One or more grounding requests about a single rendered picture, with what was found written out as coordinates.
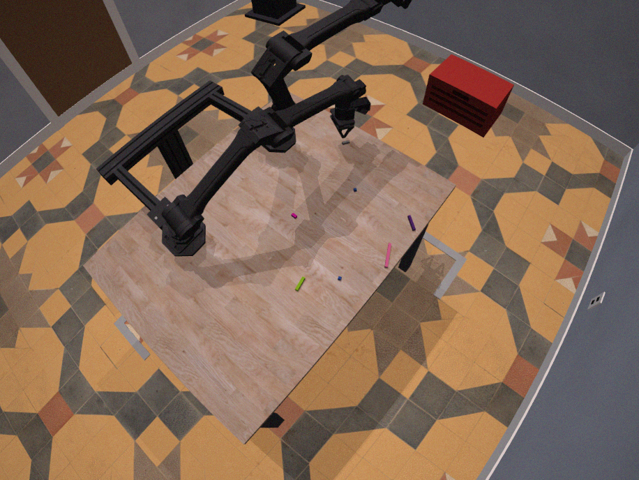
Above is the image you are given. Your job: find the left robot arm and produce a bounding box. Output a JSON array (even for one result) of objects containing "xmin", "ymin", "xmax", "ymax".
[{"xmin": 251, "ymin": 0, "xmax": 389, "ymax": 111}]

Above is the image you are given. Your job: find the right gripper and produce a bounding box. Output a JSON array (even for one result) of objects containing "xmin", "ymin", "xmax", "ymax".
[{"xmin": 330, "ymin": 106, "xmax": 355, "ymax": 138}]

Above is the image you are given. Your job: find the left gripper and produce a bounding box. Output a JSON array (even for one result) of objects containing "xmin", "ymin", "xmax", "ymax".
[{"xmin": 392, "ymin": 0, "xmax": 412, "ymax": 9}]

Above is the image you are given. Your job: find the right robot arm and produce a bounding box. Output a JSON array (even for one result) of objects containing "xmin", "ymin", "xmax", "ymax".
[{"xmin": 162, "ymin": 75, "xmax": 371, "ymax": 253}]

